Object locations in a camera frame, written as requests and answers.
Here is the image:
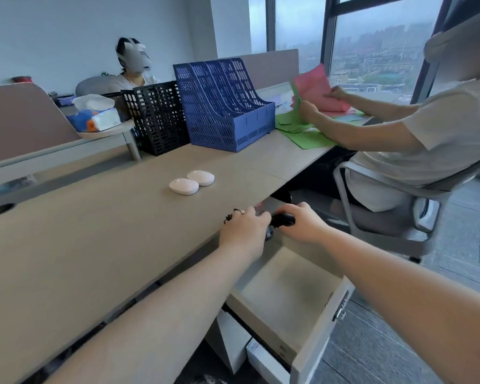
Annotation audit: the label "person's left hand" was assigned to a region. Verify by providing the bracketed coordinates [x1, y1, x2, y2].
[218, 207, 273, 260]

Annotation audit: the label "person's right hand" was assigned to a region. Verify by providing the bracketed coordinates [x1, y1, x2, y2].
[274, 202, 331, 245]

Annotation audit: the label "black charger with cable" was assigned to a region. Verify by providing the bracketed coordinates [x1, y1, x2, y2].
[223, 209, 297, 241]

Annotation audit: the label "person's left forearm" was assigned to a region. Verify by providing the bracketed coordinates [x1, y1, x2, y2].
[44, 243, 257, 384]

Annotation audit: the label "person's right forearm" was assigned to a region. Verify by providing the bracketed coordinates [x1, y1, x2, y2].
[313, 228, 480, 384]

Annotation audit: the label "open white drawer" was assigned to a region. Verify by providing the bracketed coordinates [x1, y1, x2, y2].
[226, 198, 356, 384]

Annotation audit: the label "white oval device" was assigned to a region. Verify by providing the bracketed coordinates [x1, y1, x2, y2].
[187, 170, 215, 187]
[169, 178, 200, 195]

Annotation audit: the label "green paper sheets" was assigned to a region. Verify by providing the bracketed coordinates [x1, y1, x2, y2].
[275, 82, 365, 150]

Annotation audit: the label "metal drawer lock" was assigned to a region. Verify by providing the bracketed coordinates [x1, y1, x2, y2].
[332, 291, 350, 322]

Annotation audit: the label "grey office chair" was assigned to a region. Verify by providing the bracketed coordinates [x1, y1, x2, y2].
[331, 150, 480, 263]

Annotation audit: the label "blue plastic file organizer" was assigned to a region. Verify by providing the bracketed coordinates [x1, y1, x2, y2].
[173, 58, 276, 153]

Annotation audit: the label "white drawer cabinet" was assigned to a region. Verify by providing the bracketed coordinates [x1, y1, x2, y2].
[204, 308, 293, 384]

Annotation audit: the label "pink paper sheets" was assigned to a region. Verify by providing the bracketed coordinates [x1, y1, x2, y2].
[291, 64, 357, 115]

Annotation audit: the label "metal table leg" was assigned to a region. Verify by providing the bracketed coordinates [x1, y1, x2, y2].
[122, 131, 142, 161]

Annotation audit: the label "black plastic file organizer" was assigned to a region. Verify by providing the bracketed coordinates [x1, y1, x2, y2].
[121, 81, 191, 157]

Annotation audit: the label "grey desk partition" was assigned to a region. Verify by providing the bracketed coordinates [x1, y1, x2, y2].
[237, 49, 301, 90]
[0, 83, 82, 166]

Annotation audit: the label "tissue box with tissue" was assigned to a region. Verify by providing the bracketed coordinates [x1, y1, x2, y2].
[66, 94, 122, 133]

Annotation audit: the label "black window frame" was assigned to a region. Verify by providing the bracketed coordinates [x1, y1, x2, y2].
[266, 0, 454, 104]

